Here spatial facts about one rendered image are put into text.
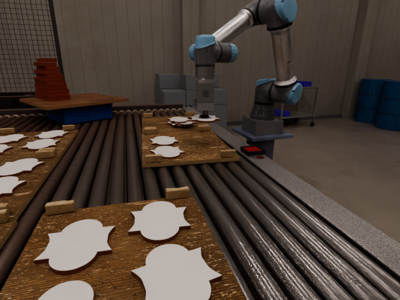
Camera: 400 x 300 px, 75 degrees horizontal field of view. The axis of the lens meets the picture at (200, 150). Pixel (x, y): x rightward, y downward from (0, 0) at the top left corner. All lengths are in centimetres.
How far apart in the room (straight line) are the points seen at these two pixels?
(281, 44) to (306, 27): 510
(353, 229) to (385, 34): 755
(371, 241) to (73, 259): 57
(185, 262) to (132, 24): 479
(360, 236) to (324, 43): 627
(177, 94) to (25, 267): 383
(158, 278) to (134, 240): 12
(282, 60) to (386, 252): 101
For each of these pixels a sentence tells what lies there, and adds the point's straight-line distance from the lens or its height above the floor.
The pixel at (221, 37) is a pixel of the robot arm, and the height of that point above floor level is 137.
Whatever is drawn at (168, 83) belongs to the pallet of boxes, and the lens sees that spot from 454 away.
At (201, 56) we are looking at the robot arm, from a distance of 100.
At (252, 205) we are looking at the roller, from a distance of 69.
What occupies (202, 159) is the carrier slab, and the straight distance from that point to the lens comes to 93.
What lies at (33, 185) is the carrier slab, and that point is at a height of 94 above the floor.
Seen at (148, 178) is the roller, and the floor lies 92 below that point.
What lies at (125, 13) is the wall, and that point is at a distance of 509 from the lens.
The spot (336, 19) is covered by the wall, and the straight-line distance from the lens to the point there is 700.
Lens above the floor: 126
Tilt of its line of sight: 18 degrees down
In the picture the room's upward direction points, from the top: straight up
